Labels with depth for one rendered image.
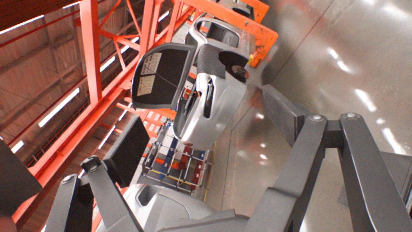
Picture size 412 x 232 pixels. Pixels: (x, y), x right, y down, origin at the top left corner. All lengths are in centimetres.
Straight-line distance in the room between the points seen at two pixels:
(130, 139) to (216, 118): 250
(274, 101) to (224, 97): 241
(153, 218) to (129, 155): 119
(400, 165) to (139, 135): 130
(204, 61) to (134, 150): 258
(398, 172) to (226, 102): 190
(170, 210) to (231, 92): 177
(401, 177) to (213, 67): 221
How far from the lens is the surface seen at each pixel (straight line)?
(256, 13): 524
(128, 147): 17
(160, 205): 138
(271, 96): 16
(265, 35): 334
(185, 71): 353
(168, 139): 679
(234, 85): 265
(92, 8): 330
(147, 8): 362
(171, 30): 574
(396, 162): 137
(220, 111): 260
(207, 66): 269
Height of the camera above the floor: 148
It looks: 7 degrees down
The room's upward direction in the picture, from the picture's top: 68 degrees counter-clockwise
